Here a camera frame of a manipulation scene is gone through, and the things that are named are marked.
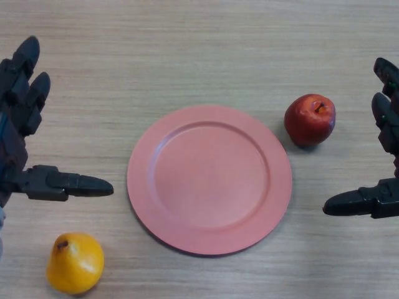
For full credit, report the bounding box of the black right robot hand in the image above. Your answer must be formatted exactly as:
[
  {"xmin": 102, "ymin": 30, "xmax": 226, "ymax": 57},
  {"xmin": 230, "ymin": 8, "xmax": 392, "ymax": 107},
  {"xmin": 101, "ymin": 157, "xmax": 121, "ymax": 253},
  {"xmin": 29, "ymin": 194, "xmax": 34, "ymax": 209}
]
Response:
[{"xmin": 322, "ymin": 57, "xmax": 399, "ymax": 219}]

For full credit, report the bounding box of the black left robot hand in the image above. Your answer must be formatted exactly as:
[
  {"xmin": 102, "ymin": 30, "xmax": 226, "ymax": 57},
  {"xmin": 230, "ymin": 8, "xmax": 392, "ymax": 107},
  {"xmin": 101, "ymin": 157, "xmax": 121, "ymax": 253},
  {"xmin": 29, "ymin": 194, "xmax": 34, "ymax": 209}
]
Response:
[{"xmin": 0, "ymin": 36, "xmax": 114, "ymax": 209}]

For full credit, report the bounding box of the yellow pear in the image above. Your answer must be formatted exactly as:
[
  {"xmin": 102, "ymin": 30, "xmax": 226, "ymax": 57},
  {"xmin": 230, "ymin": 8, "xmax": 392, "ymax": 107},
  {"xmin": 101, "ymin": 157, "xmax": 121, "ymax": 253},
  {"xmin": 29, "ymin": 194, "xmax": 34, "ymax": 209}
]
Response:
[{"xmin": 46, "ymin": 232, "xmax": 105, "ymax": 295}]

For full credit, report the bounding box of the pink round plate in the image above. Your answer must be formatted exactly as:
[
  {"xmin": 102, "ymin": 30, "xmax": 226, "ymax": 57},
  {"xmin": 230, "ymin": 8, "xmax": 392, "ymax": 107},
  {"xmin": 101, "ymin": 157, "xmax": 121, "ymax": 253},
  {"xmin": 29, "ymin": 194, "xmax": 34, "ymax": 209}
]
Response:
[{"xmin": 127, "ymin": 105, "xmax": 293, "ymax": 257}]

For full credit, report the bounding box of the red apple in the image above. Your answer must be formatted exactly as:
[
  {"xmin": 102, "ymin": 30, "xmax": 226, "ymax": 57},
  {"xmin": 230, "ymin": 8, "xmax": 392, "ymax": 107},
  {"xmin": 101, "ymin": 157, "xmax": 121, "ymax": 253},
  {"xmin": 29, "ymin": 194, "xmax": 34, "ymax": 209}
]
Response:
[{"xmin": 284, "ymin": 93, "xmax": 337, "ymax": 147}]

